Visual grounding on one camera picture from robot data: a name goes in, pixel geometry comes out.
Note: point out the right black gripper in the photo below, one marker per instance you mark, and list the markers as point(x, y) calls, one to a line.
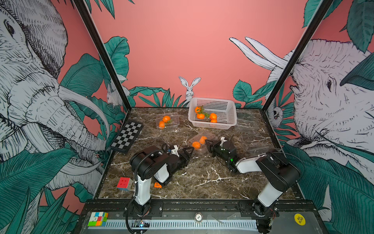
point(213, 147)

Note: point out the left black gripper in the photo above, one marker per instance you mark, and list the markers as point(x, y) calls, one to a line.
point(186, 159)

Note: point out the orange with leaf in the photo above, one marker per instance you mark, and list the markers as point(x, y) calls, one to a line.
point(213, 116)

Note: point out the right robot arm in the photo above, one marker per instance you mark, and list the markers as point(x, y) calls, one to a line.
point(279, 171)

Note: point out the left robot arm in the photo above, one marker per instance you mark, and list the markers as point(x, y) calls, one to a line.
point(160, 164)

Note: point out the white plastic basket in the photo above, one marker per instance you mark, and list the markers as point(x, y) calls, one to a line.
point(224, 109)

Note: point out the small orange block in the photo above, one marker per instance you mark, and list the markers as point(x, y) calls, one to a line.
point(157, 185)

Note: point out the black white checkerboard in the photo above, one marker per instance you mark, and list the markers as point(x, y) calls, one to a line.
point(127, 136)

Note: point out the round silver knob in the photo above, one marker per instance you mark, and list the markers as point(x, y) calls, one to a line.
point(198, 217)

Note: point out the red cube on table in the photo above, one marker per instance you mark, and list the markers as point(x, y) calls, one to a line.
point(124, 184)

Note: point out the small circuit board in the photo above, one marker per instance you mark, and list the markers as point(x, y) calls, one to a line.
point(141, 224)

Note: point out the yellow round sticker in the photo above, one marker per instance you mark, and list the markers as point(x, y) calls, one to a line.
point(299, 219)

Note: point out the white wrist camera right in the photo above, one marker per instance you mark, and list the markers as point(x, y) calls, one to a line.
point(223, 140)

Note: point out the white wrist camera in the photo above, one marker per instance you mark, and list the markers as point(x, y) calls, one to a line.
point(174, 150)
point(223, 140)

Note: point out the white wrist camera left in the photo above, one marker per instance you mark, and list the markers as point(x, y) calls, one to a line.
point(174, 150)

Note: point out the colourful cube on rail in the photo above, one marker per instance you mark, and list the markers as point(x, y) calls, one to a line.
point(98, 219)

